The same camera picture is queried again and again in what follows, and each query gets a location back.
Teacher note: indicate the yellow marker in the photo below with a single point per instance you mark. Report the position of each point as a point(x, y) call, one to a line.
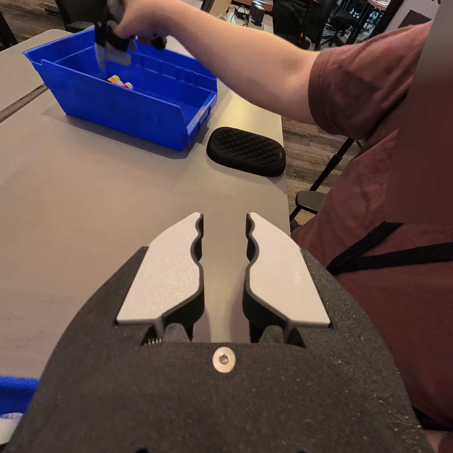
point(114, 78)

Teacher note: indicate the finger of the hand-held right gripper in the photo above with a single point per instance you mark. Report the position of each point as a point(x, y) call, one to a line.
point(101, 58)
point(120, 57)

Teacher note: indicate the black pole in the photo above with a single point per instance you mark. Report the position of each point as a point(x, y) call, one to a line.
point(332, 164)

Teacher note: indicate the person in maroon shirt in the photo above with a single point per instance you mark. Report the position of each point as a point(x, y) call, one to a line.
point(354, 88)

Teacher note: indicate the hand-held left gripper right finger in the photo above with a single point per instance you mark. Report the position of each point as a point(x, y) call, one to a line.
point(286, 279)

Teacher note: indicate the person's right forearm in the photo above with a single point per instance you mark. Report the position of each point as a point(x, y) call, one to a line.
point(247, 63)

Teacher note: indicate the blue plastic bin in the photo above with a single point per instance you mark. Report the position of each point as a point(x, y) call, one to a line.
point(124, 106)
point(16, 393)

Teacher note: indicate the black quilted wrist rest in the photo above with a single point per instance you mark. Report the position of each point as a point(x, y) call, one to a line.
point(247, 152)

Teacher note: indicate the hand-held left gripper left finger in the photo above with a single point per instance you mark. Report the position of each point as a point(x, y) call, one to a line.
point(159, 279)

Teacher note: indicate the person's right hand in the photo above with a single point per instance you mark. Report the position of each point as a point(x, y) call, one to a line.
point(152, 17)

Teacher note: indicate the black charger box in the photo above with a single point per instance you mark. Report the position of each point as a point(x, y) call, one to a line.
point(257, 13)

